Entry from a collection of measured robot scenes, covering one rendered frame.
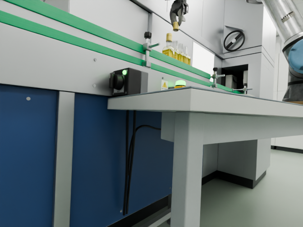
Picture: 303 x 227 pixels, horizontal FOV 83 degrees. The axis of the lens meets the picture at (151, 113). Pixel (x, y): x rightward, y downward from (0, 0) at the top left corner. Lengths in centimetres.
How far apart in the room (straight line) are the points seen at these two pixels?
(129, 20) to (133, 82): 63
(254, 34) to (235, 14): 33
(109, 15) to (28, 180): 80
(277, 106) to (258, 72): 151
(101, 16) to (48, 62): 55
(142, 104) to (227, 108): 16
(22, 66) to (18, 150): 19
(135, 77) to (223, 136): 29
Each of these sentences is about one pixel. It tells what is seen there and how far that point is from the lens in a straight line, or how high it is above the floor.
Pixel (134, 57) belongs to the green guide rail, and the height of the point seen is 91.
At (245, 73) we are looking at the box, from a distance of 211.
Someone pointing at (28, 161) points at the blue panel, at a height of 58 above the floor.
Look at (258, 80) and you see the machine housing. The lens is 196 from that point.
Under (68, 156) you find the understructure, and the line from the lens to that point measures 51.
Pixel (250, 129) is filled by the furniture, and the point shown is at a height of 68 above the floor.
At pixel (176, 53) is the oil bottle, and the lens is 105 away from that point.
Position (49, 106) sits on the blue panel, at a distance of 50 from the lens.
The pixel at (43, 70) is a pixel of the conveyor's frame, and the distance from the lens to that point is 48.
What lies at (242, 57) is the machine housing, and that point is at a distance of 206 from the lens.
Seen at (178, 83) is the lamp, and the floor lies 84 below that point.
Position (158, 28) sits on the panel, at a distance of 120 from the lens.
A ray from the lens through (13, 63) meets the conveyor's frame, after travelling 47.
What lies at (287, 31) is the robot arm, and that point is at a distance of 90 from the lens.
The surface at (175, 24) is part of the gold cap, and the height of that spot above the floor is 123.
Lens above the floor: 71
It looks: level
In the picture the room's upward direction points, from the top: 2 degrees clockwise
